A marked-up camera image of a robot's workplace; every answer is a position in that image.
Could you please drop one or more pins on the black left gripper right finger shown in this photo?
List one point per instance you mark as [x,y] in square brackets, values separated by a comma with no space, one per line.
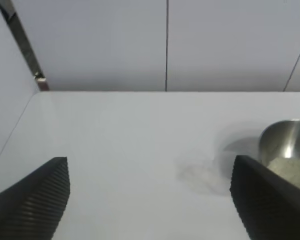
[267,207]

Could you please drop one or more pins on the shiny metal corner strip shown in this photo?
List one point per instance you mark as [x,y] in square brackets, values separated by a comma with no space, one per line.
[25,47]

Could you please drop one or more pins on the white rice grains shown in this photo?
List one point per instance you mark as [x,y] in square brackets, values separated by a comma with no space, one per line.
[292,168]

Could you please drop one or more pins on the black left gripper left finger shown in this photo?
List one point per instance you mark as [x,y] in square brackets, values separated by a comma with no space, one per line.
[32,202]

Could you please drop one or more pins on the translucent plastic measuring cup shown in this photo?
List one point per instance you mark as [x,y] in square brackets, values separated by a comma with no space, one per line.
[202,175]

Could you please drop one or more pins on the stainless steel mixing bowl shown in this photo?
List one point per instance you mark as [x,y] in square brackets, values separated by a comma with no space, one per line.
[285,140]

